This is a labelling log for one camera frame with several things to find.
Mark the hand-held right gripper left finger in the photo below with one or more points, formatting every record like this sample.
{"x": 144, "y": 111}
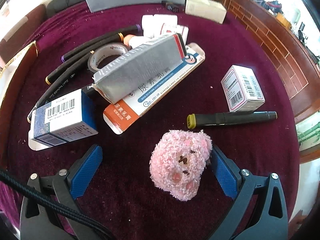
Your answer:
{"x": 86, "y": 170}

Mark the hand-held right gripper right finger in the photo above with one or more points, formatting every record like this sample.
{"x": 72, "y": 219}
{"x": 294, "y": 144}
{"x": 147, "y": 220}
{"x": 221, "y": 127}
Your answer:
{"x": 225, "y": 175}

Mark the pink plush toy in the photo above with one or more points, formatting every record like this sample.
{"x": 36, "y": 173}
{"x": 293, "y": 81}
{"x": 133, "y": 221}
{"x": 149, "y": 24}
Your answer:
{"x": 180, "y": 165}

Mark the blue white medicine box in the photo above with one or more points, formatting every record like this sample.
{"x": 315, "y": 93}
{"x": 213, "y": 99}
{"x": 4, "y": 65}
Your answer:
{"x": 62, "y": 120}

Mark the black marker olive caps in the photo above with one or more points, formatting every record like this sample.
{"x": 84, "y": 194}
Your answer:
{"x": 232, "y": 118}

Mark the black marker white lettering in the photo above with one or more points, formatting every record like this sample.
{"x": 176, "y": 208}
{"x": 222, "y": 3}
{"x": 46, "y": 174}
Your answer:
{"x": 60, "y": 90}

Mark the white pink medicine box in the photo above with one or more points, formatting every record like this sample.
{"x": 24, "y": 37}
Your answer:
{"x": 240, "y": 87}

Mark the black marker gold caps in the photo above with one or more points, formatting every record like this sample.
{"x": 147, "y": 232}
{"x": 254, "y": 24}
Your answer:
{"x": 62, "y": 71}

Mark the orange white ointment box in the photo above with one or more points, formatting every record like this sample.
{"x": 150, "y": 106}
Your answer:
{"x": 162, "y": 90}

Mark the long grey box red end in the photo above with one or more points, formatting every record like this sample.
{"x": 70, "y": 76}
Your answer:
{"x": 135, "y": 70}

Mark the gold-rimmed cardboard box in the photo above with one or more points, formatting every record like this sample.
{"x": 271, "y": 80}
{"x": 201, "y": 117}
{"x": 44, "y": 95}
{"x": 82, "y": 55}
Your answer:
{"x": 17, "y": 72}

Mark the brown tape roll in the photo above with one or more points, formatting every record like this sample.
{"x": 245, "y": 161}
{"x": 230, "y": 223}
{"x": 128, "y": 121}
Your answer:
{"x": 105, "y": 50}

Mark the black marker purple caps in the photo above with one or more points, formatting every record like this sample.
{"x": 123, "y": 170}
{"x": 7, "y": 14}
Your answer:
{"x": 87, "y": 47}

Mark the white bottle orange cap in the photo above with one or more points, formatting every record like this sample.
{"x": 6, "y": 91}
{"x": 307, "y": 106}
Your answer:
{"x": 137, "y": 41}

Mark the white bottle red label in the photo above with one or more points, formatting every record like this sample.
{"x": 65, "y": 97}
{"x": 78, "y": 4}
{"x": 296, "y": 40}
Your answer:
{"x": 166, "y": 23}

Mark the maroon velvet cloth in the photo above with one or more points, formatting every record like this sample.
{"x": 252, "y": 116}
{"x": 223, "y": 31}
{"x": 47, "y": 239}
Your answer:
{"x": 250, "y": 155}

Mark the brown padded cushion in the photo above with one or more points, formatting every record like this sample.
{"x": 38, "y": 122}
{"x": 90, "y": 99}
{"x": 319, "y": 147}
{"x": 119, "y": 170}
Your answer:
{"x": 20, "y": 30}

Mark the white cardboard box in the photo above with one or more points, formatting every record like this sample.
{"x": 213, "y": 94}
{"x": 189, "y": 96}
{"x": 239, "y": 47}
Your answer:
{"x": 205, "y": 8}

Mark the black padded cushion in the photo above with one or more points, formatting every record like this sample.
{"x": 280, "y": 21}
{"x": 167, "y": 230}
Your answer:
{"x": 60, "y": 2}

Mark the small black box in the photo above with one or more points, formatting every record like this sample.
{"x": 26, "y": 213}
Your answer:
{"x": 172, "y": 5}

